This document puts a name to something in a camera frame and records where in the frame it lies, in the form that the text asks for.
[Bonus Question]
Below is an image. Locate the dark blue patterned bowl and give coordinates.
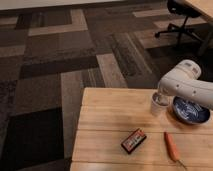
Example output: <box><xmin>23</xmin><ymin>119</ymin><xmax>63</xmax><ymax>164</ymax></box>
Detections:
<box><xmin>172</xmin><ymin>97</ymin><xmax>211</xmax><ymax>125</ymax></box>

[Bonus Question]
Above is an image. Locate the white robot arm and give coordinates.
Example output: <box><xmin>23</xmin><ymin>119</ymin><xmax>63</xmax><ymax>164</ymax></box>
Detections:
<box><xmin>158</xmin><ymin>59</ymin><xmax>213</xmax><ymax>110</ymax></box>

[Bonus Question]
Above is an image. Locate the dark snack bar packet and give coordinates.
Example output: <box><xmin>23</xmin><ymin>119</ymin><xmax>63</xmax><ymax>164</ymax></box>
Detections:
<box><xmin>121</xmin><ymin>129</ymin><xmax>147</xmax><ymax>154</ymax></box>

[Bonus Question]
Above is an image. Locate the orange carrot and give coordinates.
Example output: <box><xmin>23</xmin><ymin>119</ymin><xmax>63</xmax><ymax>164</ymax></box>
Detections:
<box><xmin>164</xmin><ymin>132</ymin><xmax>187</xmax><ymax>169</ymax></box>

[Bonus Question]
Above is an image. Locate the wooden desk top corner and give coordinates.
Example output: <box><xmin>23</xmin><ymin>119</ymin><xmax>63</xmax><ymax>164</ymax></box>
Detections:
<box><xmin>184</xmin><ymin>0</ymin><xmax>213</xmax><ymax>22</ymax></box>

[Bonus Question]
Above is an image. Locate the black office chair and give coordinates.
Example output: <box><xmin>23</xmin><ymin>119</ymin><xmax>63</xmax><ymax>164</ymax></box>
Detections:
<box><xmin>154</xmin><ymin>0</ymin><xmax>205</xmax><ymax>46</ymax></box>

